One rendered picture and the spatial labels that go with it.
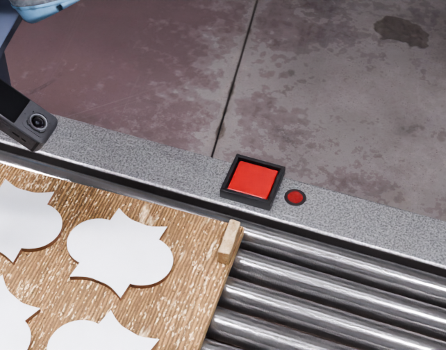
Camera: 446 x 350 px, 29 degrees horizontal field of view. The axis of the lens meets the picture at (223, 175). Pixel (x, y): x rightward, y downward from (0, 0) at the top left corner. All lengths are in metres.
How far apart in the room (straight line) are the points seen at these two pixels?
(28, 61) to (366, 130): 1.10
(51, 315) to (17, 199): 0.19
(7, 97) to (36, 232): 0.24
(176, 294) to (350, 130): 1.62
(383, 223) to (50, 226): 0.46
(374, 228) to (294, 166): 1.32
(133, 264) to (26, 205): 0.18
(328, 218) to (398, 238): 0.10
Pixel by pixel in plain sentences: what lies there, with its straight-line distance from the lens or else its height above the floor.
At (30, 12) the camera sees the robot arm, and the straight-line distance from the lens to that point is 1.47.
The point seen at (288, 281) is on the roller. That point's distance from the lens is 1.18.
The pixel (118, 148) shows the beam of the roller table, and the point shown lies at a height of 0.92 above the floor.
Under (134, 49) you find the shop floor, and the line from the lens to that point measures 2.92.
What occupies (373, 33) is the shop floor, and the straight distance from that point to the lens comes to 3.04.
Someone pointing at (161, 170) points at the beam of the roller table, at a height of 0.91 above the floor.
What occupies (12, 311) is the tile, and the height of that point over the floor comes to 0.94.
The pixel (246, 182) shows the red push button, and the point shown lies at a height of 0.93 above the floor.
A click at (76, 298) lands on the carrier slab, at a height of 0.94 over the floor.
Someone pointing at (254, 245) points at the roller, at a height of 0.91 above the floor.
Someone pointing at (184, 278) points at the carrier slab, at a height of 0.94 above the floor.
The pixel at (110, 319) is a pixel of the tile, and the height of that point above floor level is 0.94.
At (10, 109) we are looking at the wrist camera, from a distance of 1.03.
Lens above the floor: 1.87
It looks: 48 degrees down
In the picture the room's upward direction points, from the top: 2 degrees clockwise
